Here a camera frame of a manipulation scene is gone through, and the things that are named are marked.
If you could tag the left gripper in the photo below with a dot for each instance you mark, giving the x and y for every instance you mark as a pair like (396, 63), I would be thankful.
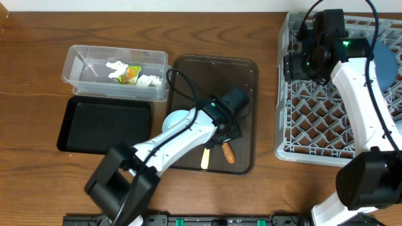
(236, 127)

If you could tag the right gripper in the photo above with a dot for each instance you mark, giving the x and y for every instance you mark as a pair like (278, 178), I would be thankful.
(292, 68)

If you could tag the orange carrot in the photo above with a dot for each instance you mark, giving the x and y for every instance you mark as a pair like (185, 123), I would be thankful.
(228, 153)

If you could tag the dark blue plate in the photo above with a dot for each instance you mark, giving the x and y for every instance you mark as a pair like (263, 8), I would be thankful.
(386, 66)

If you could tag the white tissue large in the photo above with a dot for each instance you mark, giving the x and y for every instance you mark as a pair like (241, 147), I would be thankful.
(149, 80)

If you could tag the yellow green snack wrapper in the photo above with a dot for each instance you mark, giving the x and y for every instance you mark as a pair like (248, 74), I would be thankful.
(130, 76)

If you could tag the light blue cup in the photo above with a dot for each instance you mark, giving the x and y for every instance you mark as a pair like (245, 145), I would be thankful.
(399, 125)

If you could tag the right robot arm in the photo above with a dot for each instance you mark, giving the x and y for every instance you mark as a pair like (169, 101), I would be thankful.
(372, 180)

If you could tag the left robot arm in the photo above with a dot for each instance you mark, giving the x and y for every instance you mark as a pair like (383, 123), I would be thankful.
(125, 180)

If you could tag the grey dishwasher rack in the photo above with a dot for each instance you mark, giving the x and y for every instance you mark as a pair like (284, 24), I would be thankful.
(311, 125)

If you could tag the yellow plastic spoon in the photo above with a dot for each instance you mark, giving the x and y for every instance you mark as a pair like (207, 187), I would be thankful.
(205, 159)

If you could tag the light blue bowl with rice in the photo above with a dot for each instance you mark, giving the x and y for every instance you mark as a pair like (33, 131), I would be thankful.
(173, 118)

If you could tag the brown serving tray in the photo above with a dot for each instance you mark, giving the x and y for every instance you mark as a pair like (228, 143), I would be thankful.
(215, 76)

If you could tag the clear plastic bin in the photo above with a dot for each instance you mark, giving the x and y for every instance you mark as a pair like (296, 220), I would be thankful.
(85, 69)

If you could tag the black tray bin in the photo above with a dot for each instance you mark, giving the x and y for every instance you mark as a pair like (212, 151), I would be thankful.
(93, 124)

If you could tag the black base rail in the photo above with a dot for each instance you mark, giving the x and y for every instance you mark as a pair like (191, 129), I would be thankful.
(164, 220)

